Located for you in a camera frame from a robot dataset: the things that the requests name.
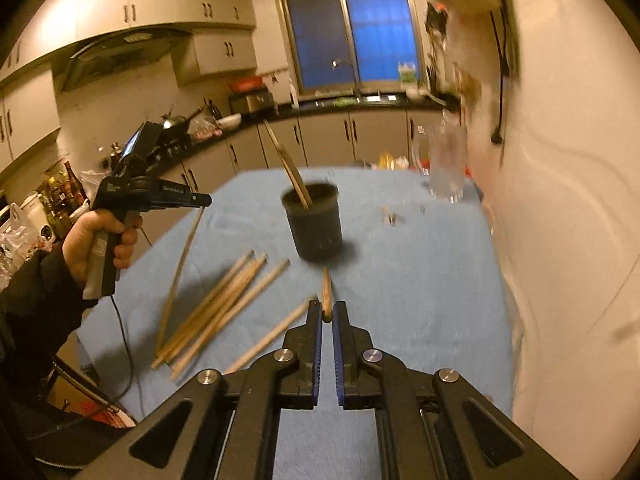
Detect clear plastic food bag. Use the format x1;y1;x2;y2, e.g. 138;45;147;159
187;109;224;142

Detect blue tablecloth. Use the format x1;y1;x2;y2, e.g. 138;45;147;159
77;166;516;480

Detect group of condiment bottles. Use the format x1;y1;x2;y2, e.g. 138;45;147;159
36;159;97;228

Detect black wall cable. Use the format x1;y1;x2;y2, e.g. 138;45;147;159
487;7;517;147

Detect silver rice cooker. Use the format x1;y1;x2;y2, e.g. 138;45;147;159
229;87;277;116

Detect black wok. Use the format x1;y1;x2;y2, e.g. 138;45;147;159
161;107;206;131

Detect tall side cabinet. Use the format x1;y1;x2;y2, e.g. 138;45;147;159
0;67;62;177

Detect kitchen window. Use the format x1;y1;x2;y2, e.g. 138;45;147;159
279;0;427;99

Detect upper kitchen cabinets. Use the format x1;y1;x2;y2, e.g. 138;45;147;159
0;0;259;83

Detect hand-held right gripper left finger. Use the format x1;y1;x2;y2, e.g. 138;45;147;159
82;300;323;480

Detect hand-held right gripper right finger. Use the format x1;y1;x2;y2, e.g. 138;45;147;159
332;301;579;480

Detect lower kitchen cabinets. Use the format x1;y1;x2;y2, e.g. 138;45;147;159
125;107;441;256

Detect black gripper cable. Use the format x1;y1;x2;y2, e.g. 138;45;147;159
65;294;135;433

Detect black countertop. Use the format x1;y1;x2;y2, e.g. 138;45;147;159
100;91;451;171

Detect black utensil cup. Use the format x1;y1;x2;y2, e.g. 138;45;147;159
281;183;345;263

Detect range hood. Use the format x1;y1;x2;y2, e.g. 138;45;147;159
54;29;194;94

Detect clear glass mug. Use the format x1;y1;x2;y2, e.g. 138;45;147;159
410;110;472;204

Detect kitchen cabinets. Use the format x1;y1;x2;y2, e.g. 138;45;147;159
125;107;441;256
0;0;259;83

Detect long wooden chopstick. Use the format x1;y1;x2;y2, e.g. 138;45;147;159
321;267;334;323
262;119;310;209
156;206;205;356
222;296;319;376
274;140;314;208

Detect person's left forearm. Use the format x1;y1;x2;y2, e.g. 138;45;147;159
0;247;98;396

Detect dark chair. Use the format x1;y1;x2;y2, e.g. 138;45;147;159
42;352;138;431

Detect yellow plastic bags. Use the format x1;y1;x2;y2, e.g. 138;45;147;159
369;152;412;171

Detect person's left hand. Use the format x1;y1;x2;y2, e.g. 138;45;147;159
62;207;137;289

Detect small wall cabinet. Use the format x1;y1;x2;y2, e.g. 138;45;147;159
172;30;259;86

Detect white plastic bags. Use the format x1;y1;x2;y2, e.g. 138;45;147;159
0;199;43;291

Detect pile of chopsticks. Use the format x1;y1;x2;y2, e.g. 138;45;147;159
150;250;292;383

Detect metal faucet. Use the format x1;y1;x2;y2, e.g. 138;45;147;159
332;59;363;98

